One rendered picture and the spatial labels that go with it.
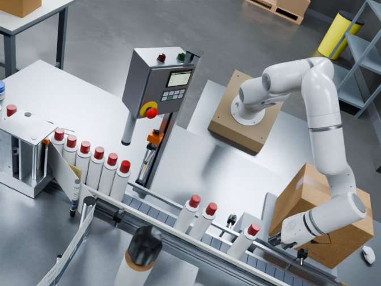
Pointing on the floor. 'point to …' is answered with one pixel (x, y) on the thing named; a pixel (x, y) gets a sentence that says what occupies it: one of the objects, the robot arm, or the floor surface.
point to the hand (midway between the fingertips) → (274, 240)
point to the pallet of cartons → (295, 8)
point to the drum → (339, 26)
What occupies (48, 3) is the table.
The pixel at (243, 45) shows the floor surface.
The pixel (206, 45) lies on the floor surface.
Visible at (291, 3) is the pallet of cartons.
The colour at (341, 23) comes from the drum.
